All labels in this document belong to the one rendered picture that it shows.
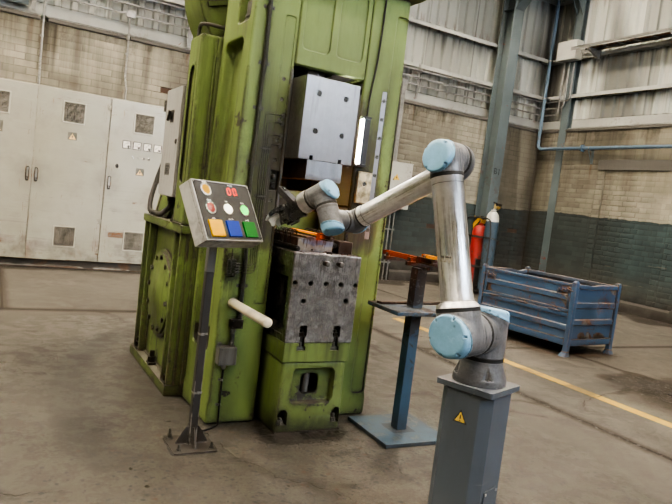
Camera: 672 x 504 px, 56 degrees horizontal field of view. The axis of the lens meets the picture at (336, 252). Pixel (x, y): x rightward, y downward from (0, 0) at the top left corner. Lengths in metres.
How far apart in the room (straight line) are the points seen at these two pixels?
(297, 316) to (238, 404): 0.57
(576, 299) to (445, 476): 4.10
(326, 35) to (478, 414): 2.02
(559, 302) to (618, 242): 4.90
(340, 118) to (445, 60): 8.21
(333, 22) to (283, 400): 1.91
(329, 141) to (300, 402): 1.31
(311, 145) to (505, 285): 4.04
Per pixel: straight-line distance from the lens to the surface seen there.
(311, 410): 3.28
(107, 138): 8.14
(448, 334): 2.09
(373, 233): 3.47
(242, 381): 3.28
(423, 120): 10.79
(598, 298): 6.63
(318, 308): 3.13
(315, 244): 3.13
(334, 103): 3.16
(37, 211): 8.06
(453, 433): 2.33
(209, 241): 2.63
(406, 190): 2.41
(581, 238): 11.60
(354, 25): 3.45
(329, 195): 2.50
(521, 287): 6.63
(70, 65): 8.81
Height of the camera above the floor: 1.17
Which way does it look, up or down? 4 degrees down
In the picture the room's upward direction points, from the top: 7 degrees clockwise
